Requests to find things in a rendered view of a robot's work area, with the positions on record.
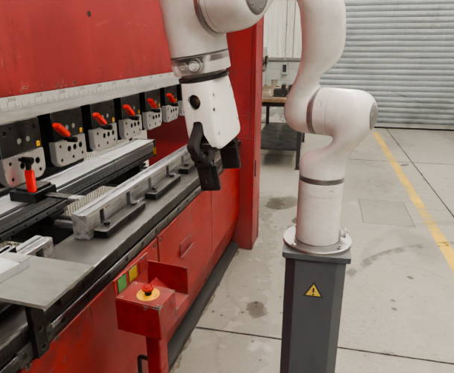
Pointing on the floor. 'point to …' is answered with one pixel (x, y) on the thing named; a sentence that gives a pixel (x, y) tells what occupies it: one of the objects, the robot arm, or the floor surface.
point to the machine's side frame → (238, 61)
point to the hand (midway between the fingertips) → (221, 172)
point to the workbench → (288, 140)
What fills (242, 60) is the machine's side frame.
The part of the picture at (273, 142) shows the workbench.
